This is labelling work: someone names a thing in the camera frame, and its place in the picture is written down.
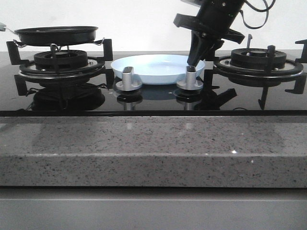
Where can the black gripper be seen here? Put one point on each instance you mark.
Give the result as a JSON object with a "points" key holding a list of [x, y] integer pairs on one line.
{"points": [[214, 18]]}

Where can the light blue plate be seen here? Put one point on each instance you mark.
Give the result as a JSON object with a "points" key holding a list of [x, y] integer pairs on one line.
{"points": [[155, 69]]}

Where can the black frying pan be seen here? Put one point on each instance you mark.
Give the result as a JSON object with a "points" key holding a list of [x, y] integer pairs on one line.
{"points": [[59, 35]]}

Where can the right silver stove knob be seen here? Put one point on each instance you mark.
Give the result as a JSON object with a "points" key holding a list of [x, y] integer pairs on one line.
{"points": [[190, 83]]}

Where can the silver stove knob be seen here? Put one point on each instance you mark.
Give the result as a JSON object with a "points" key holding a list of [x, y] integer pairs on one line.
{"points": [[128, 82], [190, 83]]}

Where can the right black gas burner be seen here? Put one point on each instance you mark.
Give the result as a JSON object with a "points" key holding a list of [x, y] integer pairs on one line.
{"points": [[256, 58]]}

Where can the black gas burner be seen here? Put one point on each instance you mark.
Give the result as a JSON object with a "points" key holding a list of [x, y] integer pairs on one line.
{"points": [[256, 58], [66, 59]]}

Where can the right black pan support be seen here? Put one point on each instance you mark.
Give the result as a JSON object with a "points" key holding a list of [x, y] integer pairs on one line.
{"points": [[288, 82]]}

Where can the black pan support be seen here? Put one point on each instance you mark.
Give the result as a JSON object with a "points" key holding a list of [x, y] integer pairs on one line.
{"points": [[57, 78], [288, 82]]}

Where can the left silver stove knob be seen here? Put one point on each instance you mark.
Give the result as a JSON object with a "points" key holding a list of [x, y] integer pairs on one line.
{"points": [[128, 82]]}

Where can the left black pan support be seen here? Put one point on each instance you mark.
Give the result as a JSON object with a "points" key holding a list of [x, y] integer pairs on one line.
{"points": [[57, 78]]}

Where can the left black gas burner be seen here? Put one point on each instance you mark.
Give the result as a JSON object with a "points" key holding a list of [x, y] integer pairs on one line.
{"points": [[66, 59]]}

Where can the black glass gas hob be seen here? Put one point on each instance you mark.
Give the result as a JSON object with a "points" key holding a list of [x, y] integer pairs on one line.
{"points": [[97, 96]]}

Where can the grey cabinet front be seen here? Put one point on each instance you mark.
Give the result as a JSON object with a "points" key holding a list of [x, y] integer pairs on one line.
{"points": [[152, 209]]}

